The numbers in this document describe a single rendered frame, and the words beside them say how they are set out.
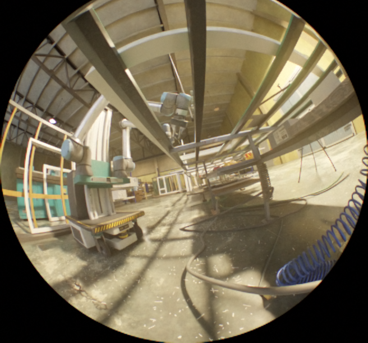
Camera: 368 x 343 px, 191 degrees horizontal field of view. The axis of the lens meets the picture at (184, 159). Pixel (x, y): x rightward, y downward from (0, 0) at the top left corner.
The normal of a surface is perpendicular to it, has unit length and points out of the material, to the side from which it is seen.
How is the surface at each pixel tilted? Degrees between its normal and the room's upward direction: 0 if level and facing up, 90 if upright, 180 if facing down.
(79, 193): 90
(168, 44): 180
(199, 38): 180
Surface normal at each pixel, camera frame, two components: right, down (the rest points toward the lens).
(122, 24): 0.22, 0.95
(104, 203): 0.93, -0.27
